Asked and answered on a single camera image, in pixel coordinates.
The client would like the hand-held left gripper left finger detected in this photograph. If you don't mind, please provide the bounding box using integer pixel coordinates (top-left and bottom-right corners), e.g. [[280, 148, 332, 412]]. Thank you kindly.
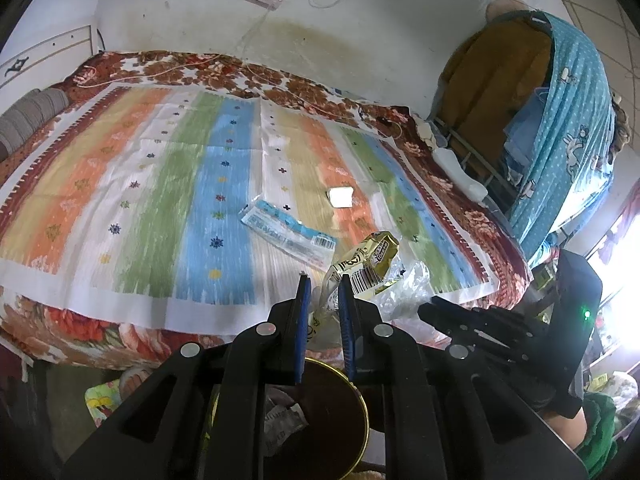
[[60, 272, 312, 480]]

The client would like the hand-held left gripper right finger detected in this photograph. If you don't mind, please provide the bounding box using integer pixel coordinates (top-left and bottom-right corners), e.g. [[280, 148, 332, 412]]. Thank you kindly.
[[337, 272, 589, 480]]

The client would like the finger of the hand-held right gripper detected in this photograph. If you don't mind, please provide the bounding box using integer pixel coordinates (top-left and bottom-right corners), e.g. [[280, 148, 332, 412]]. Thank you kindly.
[[431, 296, 551, 333], [417, 305, 543, 367]]

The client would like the yellow snack wrapper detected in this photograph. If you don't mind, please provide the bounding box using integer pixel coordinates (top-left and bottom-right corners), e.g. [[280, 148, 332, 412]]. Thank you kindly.
[[307, 230, 401, 348]]

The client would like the round brown tin can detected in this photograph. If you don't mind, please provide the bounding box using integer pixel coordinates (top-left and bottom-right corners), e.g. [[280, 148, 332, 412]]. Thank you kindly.
[[202, 357, 371, 480]]

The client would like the person's right forearm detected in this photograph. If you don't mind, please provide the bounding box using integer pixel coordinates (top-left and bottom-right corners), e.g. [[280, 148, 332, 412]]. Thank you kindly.
[[542, 407, 588, 456]]

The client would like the clear plastic bag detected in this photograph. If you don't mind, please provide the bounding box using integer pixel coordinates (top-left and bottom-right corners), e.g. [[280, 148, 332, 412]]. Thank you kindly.
[[372, 260, 442, 322]]

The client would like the crumpled white paper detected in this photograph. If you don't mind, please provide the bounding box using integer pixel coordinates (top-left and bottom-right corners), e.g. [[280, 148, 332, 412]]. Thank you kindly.
[[264, 390, 308, 458]]

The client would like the blue plastic wrapper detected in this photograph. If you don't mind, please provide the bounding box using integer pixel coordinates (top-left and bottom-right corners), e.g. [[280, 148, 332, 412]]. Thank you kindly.
[[239, 200, 338, 273]]

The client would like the green cloth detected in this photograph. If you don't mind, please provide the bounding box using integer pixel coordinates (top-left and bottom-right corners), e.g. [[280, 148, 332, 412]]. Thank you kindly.
[[575, 392, 621, 478]]

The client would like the small white box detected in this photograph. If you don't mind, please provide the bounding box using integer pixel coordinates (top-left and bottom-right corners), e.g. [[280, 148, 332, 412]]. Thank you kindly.
[[327, 187, 355, 209]]

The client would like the white plastic object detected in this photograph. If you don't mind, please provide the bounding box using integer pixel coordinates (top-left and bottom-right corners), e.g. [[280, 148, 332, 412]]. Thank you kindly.
[[432, 147, 488, 203]]

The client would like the metal rack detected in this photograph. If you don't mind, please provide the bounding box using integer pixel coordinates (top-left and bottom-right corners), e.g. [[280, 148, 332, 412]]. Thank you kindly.
[[432, 117, 516, 211]]

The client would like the striped colourful bed sheet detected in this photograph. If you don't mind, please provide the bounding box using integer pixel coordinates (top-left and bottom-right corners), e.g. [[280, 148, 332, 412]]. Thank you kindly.
[[0, 85, 501, 336]]

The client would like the blue dotted cloth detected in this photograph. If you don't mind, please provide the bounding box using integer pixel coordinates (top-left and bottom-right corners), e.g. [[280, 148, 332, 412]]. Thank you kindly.
[[505, 10, 617, 266]]

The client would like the yellow cloth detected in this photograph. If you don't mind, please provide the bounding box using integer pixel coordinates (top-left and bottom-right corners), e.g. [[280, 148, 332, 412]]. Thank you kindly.
[[437, 20, 556, 126]]

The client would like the floral brown blanket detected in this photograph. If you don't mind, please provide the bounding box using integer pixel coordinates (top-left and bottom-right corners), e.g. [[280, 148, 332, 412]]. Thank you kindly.
[[0, 50, 533, 372]]

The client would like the grey pillow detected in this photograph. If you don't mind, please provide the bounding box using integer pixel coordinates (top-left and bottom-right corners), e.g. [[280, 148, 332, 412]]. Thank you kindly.
[[0, 87, 71, 158]]

